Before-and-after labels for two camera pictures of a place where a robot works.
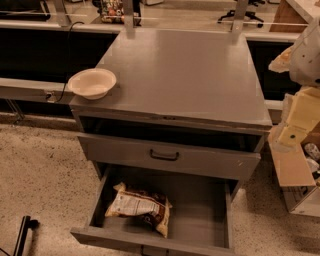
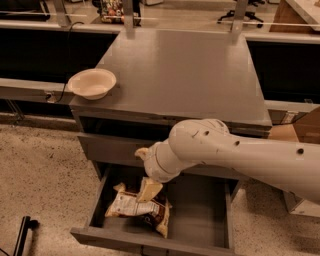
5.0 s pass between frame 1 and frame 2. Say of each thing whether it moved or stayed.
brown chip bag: stayed
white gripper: moved
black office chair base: stayed
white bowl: stayed
